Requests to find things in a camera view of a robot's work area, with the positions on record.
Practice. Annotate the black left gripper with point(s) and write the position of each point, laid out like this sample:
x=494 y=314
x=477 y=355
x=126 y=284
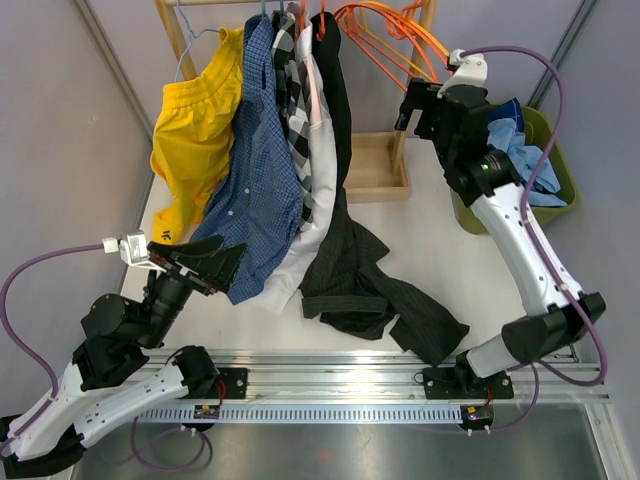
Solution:
x=214 y=266

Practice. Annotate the light blue wire hanger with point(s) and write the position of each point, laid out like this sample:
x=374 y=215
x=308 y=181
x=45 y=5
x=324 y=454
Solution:
x=191 y=37

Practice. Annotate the light blue shirt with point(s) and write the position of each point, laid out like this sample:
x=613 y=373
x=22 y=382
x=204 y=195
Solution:
x=503 y=135

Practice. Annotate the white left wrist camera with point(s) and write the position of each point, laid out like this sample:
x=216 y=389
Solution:
x=132 y=249

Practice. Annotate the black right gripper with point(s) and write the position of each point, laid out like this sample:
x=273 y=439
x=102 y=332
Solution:
x=421 y=96

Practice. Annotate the black white plaid shirt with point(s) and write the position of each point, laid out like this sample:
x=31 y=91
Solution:
x=292 y=108

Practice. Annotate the aluminium mounting rail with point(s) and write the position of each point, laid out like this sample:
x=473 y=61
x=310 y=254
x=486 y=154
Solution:
x=298 y=387

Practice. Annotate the yellow shorts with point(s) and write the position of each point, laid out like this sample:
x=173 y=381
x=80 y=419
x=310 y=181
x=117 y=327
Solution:
x=193 y=136

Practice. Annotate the black striped shirt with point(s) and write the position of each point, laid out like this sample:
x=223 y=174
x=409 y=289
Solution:
x=346 y=289

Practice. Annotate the blue checked shirt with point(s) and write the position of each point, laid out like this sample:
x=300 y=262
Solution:
x=259 y=203

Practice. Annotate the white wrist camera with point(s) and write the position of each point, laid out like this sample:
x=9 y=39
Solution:
x=132 y=249
x=471 y=70

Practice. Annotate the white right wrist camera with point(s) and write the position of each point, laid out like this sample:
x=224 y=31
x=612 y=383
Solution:
x=471 y=70

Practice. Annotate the dark blue striped shirt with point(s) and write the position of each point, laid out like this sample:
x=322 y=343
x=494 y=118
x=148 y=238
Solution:
x=509 y=110

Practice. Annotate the olive green plastic bin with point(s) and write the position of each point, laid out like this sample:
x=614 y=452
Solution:
x=524 y=133

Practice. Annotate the black garment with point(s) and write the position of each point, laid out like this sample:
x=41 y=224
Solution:
x=326 y=45

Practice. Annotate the wooden clothes rack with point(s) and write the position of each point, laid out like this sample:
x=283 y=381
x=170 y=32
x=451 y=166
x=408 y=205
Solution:
x=378 y=172

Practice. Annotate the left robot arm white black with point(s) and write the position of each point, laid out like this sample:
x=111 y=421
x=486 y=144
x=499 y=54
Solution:
x=94 y=395

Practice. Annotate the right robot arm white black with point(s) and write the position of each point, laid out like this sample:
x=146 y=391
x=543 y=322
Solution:
x=557 y=310

